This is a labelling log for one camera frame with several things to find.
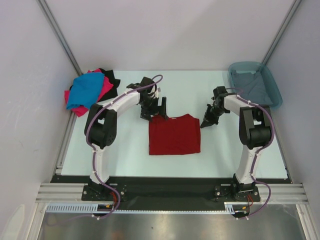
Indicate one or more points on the grey slotted cable duct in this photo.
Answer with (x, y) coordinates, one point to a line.
(96, 208)

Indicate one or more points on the aluminium front frame rail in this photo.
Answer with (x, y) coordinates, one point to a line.
(78, 192)

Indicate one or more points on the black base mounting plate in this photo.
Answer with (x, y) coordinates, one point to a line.
(163, 193)

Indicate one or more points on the left aluminium corner post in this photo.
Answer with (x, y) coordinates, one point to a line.
(53, 23)

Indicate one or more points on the right aluminium corner post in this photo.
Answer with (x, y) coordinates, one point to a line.
(282, 29)

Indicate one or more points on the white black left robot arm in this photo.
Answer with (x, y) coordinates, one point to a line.
(102, 122)

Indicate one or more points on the blue t shirt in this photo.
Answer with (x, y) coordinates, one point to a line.
(85, 90)

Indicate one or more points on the grey t shirt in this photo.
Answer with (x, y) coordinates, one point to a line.
(252, 87)

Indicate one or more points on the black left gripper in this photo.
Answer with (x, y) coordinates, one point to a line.
(146, 114)

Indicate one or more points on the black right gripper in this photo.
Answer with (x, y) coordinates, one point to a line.
(208, 120)

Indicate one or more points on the black folded t shirt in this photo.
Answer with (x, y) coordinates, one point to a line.
(116, 82)

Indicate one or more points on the aluminium corner post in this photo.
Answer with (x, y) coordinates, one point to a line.
(53, 23)
(282, 29)

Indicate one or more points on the red t shirt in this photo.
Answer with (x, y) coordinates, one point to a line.
(174, 136)

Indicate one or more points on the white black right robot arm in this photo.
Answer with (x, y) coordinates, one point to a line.
(256, 132)

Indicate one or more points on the teal plastic basket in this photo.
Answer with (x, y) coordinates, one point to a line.
(268, 79)

